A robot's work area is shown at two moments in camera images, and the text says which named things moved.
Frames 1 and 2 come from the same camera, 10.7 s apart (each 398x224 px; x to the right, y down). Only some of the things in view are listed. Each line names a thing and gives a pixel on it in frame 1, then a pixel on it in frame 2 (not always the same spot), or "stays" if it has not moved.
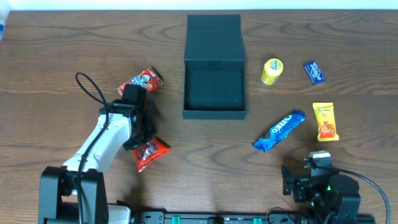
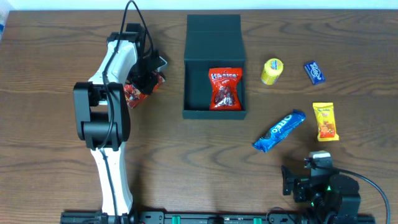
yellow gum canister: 272,68 stays
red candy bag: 150,150 → 225,95
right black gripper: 288,180 stays
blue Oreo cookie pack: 280,130 stays
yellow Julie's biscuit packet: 325,117 stays
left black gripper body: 144,130 → 146,82
